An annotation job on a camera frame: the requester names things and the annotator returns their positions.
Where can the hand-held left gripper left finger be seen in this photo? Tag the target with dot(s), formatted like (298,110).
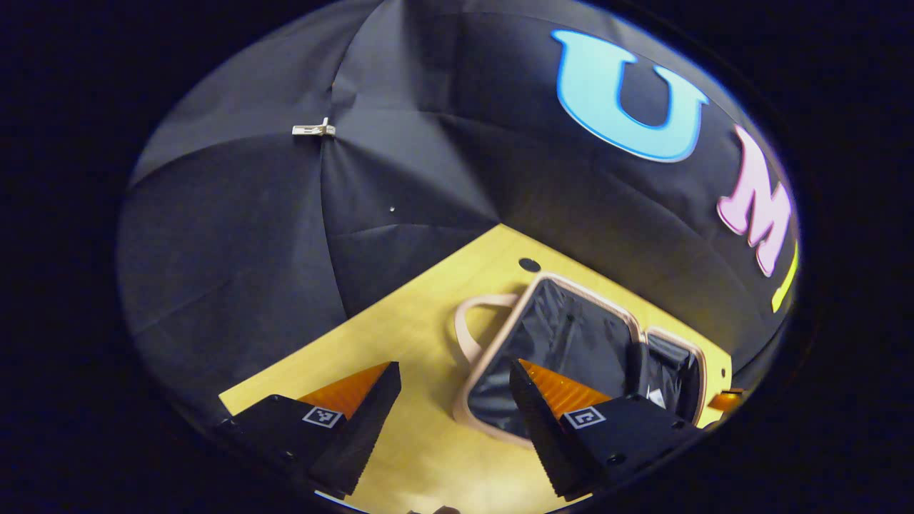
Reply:
(360,432)

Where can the white cloth clip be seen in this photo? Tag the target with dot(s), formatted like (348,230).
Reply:
(314,130)

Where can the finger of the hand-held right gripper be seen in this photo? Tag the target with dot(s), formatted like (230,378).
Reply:
(725,400)

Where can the black backdrop cloth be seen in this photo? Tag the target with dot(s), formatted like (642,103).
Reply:
(285,214)

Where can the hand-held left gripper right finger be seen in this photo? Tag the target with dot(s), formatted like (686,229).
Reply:
(546,435)

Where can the pale pink suitcase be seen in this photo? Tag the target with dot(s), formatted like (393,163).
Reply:
(571,335)

